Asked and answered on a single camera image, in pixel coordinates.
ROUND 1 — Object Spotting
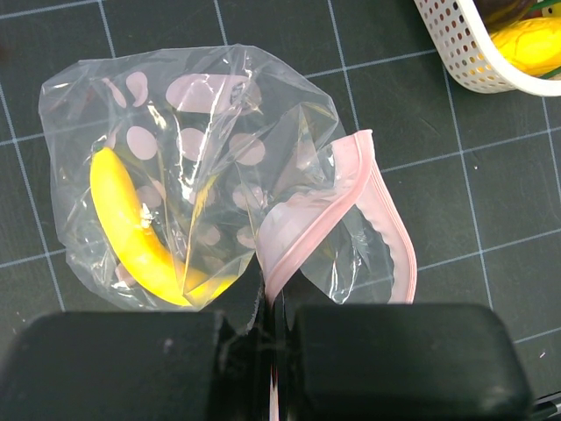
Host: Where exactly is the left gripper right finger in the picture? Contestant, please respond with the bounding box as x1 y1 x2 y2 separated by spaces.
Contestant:
278 303 533 420

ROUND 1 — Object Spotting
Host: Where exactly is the clear pink-dotted zip bag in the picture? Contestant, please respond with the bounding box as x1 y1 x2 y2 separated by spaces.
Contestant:
39 45 416 420

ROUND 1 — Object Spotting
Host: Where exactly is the yellow toy banana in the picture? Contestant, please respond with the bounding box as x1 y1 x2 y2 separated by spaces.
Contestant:
89 147 238 308

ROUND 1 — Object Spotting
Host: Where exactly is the yellow toy lemon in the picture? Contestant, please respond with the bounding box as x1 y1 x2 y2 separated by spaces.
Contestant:
490 17 560 76

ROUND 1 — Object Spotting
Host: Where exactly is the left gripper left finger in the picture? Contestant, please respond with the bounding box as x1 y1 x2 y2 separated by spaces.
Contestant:
1 311 269 420

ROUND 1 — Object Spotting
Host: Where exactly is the white perforated plastic basket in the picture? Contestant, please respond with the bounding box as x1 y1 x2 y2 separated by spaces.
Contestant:
415 0 560 96

